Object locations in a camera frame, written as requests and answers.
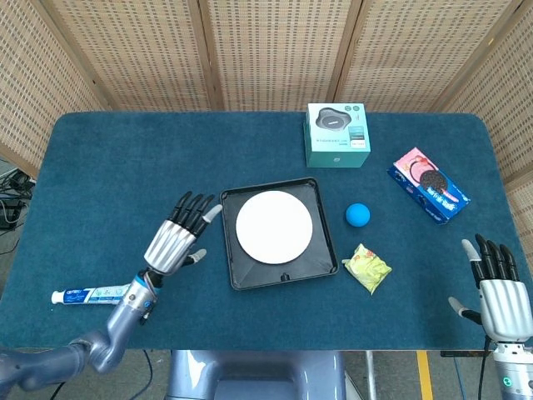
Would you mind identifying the white round plate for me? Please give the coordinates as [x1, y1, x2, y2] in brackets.
[235, 190, 314, 265]

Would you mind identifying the blue ball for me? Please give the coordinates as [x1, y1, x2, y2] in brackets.
[345, 202, 371, 229]

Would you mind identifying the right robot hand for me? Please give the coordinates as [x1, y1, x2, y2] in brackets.
[448, 233, 533, 343]

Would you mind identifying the woven folding screen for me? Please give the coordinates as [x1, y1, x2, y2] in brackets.
[0, 0, 533, 272]

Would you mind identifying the black floor cables bundle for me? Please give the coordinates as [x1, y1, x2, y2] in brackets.
[0, 157, 37, 255]

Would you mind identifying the blue table cloth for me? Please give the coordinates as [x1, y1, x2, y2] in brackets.
[0, 110, 533, 352]

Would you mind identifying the yellow-green snack packet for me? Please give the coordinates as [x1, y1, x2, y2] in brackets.
[341, 243, 393, 296]

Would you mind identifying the thin blue cable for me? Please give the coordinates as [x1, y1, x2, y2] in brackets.
[451, 354, 466, 400]

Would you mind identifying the thin black cable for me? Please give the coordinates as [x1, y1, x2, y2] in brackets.
[142, 349, 155, 387]

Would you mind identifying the black square plastic tray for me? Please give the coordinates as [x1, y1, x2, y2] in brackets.
[219, 177, 341, 292]

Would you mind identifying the blue pink cookie box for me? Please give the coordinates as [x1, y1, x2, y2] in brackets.
[386, 147, 472, 226]

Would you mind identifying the teal speaker box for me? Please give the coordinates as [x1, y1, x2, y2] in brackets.
[306, 102, 372, 169]

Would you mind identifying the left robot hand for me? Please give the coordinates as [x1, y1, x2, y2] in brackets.
[143, 191, 223, 276]

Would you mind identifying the white blue toothpaste tube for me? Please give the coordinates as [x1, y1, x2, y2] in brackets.
[51, 282, 135, 306]

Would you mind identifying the grey-blue robot torso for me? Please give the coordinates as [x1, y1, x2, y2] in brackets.
[165, 349, 349, 400]

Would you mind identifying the metal table leg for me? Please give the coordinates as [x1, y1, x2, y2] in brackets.
[363, 350, 378, 400]

